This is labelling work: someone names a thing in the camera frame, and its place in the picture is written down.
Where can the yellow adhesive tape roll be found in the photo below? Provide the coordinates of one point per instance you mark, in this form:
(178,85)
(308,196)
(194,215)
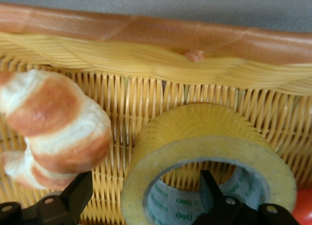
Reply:
(195,127)

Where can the orange toy carrot green top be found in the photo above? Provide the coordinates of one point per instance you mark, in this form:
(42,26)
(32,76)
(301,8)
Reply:
(304,208)

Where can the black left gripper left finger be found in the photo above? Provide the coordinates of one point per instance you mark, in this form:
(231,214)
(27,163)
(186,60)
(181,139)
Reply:
(73,200)

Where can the toy croissant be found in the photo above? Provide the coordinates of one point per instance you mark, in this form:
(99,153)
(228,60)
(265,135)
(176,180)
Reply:
(48,108)

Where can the yellow wicker tray orange rim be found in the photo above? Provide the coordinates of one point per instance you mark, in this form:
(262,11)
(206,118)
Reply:
(136,108)

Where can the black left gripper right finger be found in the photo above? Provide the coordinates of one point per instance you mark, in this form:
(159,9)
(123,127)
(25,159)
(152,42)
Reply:
(214,205)

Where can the large table cover cloth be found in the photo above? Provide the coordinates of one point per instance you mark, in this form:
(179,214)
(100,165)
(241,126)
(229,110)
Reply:
(170,5)

